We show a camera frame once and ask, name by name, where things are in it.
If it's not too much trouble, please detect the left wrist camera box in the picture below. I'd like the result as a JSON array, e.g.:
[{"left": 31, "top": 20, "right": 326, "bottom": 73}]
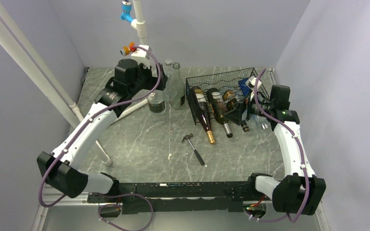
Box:
[{"left": 130, "top": 49, "right": 151, "bottom": 69}]

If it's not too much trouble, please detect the clear frosted wine bottle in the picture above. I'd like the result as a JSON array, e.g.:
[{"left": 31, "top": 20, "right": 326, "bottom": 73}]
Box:
[{"left": 168, "top": 62, "right": 185, "bottom": 110}]

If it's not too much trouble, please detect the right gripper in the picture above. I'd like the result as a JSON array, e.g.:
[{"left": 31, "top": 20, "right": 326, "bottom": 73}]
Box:
[{"left": 224, "top": 89, "right": 274, "bottom": 125}]

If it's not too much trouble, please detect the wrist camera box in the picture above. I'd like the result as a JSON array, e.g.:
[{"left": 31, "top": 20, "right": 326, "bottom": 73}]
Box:
[
  {"left": 245, "top": 75, "right": 262, "bottom": 96},
  {"left": 130, "top": 49, "right": 151, "bottom": 69}
]

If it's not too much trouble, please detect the blue pipe nozzle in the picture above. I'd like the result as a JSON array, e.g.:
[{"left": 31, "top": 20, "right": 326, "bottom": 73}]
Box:
[{"left": 120, "top": 0, "right": 133, "bottom": 23}]

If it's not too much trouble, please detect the clear bottle dark label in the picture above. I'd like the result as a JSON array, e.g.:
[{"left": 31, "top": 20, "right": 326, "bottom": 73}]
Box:
[{"left": 147, "top": 90, "right": 166, "bottom": 114}]

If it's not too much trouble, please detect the orange pipe nozzle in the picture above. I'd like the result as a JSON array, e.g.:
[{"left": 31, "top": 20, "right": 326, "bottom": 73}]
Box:
[{"left": 120, "top": 42, "right": 136, "bottom": 56}]

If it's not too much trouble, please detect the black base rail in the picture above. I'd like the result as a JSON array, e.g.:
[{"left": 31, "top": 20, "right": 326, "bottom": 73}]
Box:
[{"left": 88, "top": 180, "right": 269, "bottom": 215}]

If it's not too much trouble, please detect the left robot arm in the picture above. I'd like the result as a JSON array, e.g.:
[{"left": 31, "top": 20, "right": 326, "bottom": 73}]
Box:
[{"left": 37, "top": 59, "right": 167, "bottom": 202}]

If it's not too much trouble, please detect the purple cable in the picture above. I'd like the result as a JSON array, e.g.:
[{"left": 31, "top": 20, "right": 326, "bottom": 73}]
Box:
[
  {"left": 38, "top": 45, "right": 163, "bottom": 231},
  {"left": 243, "top": 67, "right": 310, "bottom": 223}
]

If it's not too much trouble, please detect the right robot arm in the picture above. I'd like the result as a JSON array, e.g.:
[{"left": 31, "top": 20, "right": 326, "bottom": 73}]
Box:
[{"left": 225, "top": 85, "right": 326, "bottom": 216}]

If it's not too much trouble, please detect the white pvc pipe frame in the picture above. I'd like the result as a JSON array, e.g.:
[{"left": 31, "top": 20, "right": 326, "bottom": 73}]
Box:
[{"left": 0, "top": 0, "right": 156, "bottom": 167}]

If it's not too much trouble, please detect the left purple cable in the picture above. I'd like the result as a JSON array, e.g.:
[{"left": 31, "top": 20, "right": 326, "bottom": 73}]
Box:
[{"left": 38, "top": 45, "right": 163, "bottom": 231}]

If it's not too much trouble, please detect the blue label clear bottle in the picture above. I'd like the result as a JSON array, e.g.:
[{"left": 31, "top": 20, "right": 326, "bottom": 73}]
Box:
[{"left": 238, "top": 77, "right": 270, "bottom": 130}]

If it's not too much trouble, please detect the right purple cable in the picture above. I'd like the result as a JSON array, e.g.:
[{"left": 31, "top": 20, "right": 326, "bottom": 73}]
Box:
[{"left": 243, "top": 67, "right": 310, "bottom": 223}]

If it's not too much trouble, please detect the round clear glass bottle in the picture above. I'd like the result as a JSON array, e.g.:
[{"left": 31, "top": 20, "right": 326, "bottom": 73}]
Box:
[{"left": 164, "top": 59, "right": 173, "bottom": 83}]

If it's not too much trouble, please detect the small grey hammer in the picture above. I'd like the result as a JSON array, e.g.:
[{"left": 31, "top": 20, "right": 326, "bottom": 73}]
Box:
[{"left": 182, "top": 133, "right": 205, "bottom": 166}]

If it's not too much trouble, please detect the black wire wine rack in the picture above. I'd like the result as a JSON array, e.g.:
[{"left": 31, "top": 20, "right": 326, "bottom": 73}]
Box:
[{"left": 185, "top": 67, "right": 259, "bottom": 124}]

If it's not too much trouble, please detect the red wine bottle gold cap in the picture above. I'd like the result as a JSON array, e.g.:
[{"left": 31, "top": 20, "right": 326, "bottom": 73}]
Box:
[{"left": 191, "top": 87, "right": 215, "bottom": 145}]

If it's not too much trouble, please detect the green wine bottle silver cap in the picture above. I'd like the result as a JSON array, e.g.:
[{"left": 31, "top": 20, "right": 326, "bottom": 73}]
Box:
[{"left": 206, "top": 88, "right": 233, "bottom": 138}]

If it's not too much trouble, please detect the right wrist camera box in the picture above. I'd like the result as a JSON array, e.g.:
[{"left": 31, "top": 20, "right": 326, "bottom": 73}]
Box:
[{"left": 245, "top": 75, "right": 262, "bottom": 96}]

